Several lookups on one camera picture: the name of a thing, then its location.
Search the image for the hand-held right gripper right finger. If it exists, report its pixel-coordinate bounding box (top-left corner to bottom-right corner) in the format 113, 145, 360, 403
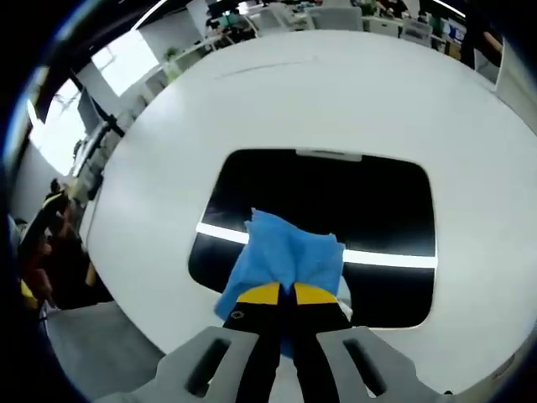
292, 281, 456, 403

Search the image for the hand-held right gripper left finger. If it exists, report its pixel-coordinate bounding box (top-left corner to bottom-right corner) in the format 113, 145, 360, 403
155, 281, 282, 403

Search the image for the blue cleaning cloth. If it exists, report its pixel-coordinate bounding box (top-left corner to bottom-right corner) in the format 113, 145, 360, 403
214, 207, 347, 359

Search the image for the dark object with yellow parts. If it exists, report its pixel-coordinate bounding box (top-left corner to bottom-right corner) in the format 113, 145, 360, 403
19, 178, 104, 312

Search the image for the potted green plant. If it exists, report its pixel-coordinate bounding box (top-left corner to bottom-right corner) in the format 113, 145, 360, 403
162, 44, 185, 81

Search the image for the white partition board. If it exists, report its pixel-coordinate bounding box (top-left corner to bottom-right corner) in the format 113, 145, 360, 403
493, 36, 537, 108

